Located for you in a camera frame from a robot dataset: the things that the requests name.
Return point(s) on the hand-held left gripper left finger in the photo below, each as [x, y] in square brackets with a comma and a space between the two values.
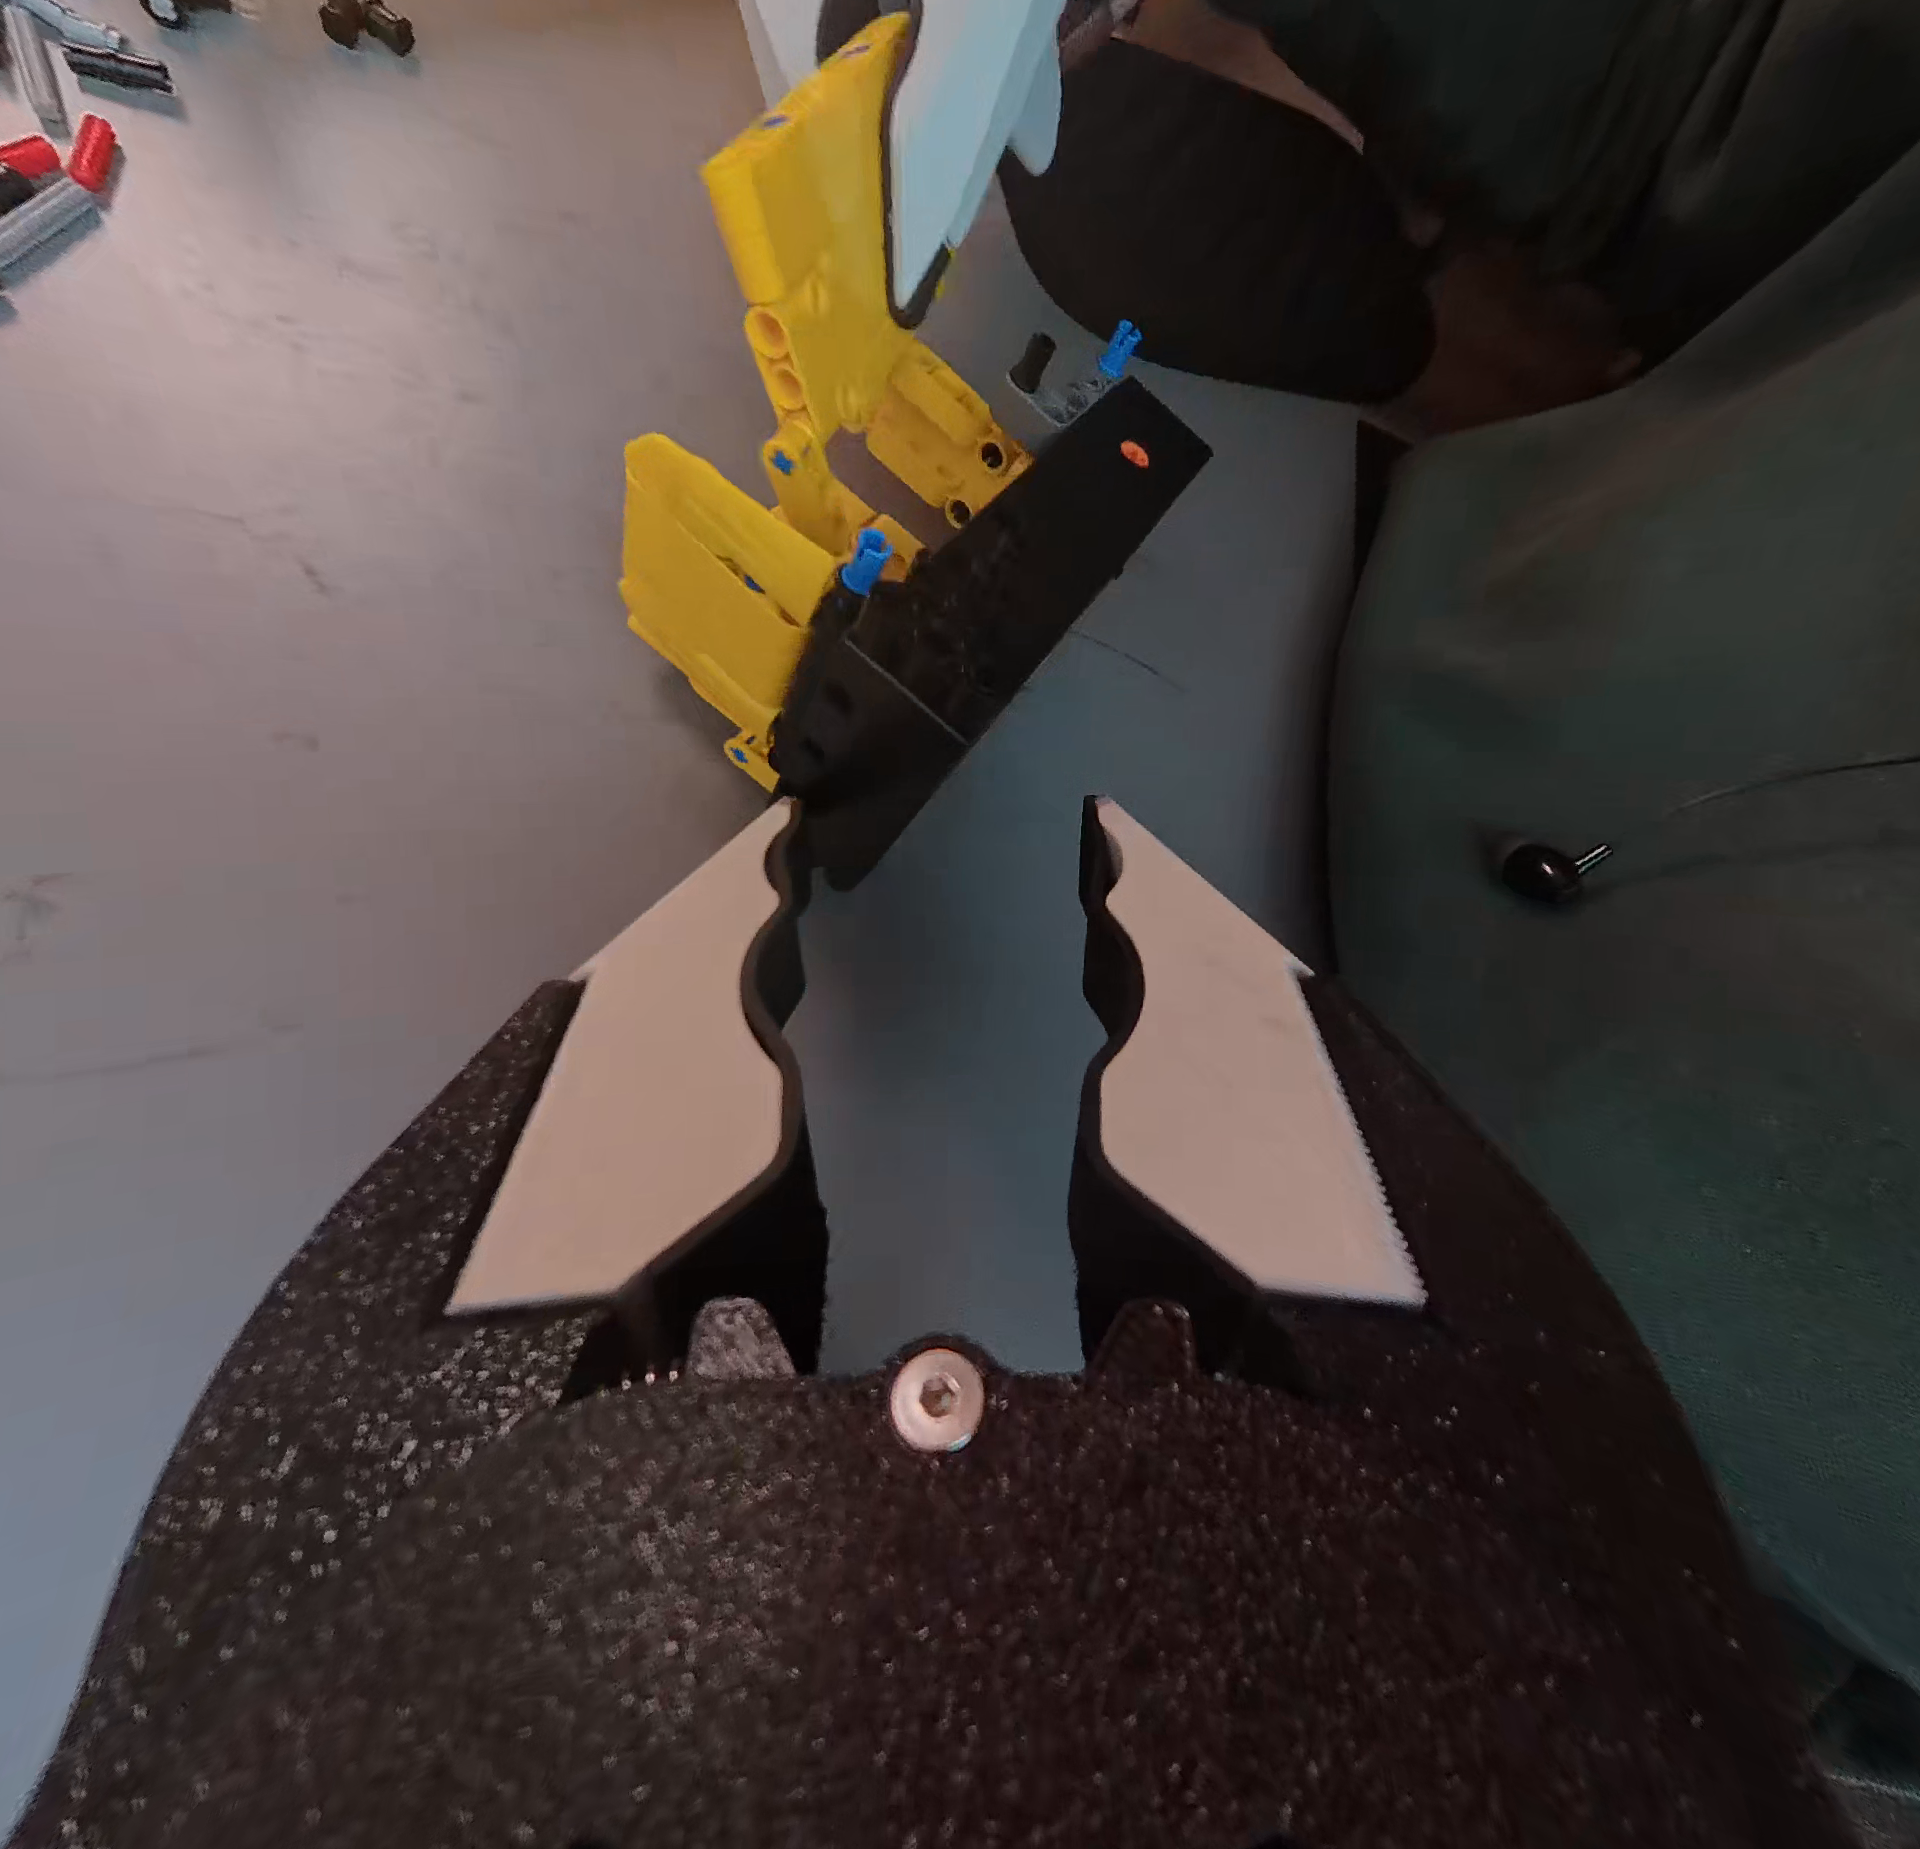
[646, 1130]

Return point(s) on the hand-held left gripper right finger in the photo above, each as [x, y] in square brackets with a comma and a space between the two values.
[1244, 1130]

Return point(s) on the partly built yellow lego model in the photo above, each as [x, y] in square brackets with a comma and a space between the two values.
[811, 305]

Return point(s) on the person's right forearm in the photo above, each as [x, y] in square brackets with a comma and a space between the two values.
[1500, 49]

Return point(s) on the pile of small lego pins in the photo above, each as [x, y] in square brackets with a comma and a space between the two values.
[82, 155]

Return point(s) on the person's green sweatshirt torso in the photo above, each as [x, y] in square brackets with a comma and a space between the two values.
[1649, 979]

